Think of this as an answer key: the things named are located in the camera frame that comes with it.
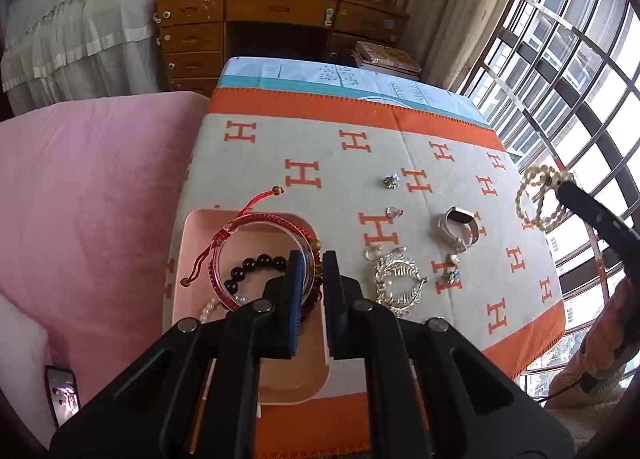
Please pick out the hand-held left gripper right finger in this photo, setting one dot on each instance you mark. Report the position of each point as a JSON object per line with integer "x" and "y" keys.
{"x": 334, "y": 309}

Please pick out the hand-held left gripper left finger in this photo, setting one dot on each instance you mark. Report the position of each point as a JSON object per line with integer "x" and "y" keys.
{"x": 296, "y": 299}

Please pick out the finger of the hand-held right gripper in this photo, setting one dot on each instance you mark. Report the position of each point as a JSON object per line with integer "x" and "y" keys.
{"x": 595, "y": 213}

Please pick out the pink jewelry box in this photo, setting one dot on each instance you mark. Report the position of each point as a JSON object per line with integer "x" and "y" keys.
{"x": 295, "y": 384}

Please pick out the person's right forearm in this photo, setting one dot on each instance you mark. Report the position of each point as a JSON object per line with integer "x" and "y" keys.
{"x": 602, "y": 329}

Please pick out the silver wrist watch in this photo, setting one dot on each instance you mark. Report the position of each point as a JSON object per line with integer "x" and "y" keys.
{"x": 450, "y": 231}

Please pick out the orange letter-print blanket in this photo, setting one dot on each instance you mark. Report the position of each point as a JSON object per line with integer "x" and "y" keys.
{"x": 325, "y": 149}

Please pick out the metal window grille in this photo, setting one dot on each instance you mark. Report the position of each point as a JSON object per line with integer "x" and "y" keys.
{"x": 575, "y": 54}

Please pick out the pink bedding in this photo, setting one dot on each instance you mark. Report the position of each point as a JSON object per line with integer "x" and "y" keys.
{"x": 100, "y": 214}

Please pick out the blue printed sheet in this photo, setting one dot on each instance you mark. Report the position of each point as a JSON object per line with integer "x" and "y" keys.
{"x": 300, "y": 74}

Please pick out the beige curtain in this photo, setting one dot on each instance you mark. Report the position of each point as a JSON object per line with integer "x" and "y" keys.
{"x": 450, "y": 14}

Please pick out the black smartphone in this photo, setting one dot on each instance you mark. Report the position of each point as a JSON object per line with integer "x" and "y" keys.
{"x": 62, "y": 396}

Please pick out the stack of books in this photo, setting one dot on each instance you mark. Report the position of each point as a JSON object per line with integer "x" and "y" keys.
{"x": 385, "y": 56}

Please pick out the white pillow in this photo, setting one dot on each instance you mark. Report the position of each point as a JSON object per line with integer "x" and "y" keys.
{"x": 20, "y": 364}

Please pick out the wooden desk with drawers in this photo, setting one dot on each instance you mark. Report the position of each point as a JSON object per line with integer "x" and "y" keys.
{"x": 280, "y": 6}

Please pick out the white lace furniture cover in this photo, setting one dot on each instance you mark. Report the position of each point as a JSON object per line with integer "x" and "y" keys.
{"x": 75, "y": 29}

